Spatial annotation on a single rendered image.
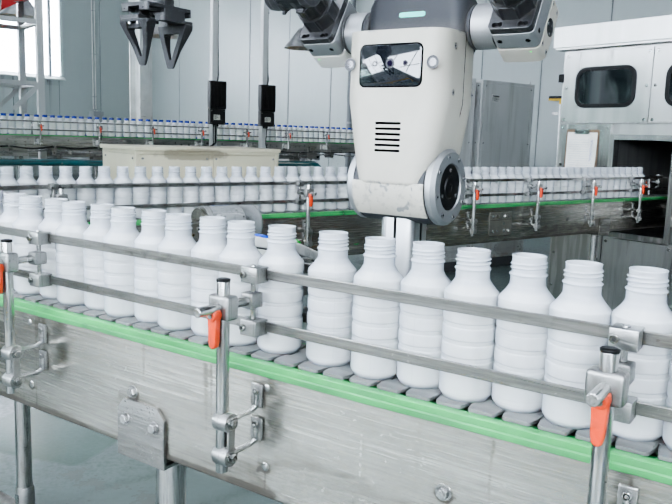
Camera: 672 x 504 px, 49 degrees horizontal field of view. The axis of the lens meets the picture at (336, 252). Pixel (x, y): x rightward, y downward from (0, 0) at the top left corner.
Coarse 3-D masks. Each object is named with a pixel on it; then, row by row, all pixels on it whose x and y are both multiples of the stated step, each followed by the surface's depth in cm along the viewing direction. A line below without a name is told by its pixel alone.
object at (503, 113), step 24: (480, 96) 725; (504, 96) 743; (528, 96) 766; (480, 120) 727; (504, 120) 749; (528, 120) 771; (480, 144) 732; (504, 144) 754; (528, 144) 777; (504, 264) 781
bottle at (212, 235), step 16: (208, 224) 102; (224, 224) 103; (208, 240) 102; (224, 240) 103; (192, 256) 103; (208, 256) 101; (192, 272) 103; (208, 272) 102; (192, 288) 104; (208, 288) 102; (192, 304) 104; (208, 304) 102; (192, 320) 104
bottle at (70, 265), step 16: (64, 208) 118; (80, 208) 118; (64, 224) 118; (80, 224) 118; (64, 256) 118; (80, 256) 118; (64, 272) 118; (80, 272) 118; (64, 288) 118; (64, 304) 119; (80, 304) 119
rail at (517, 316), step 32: (160, 256) 104; (96, 288) 113; (320, 288) 89; (352, 288) 86; (384, 288) 84; (512, 320) 76; (544, 320) 74; (576, 320) 72; (384, 352) 85; (512, 384) 76; (544, 384) 74
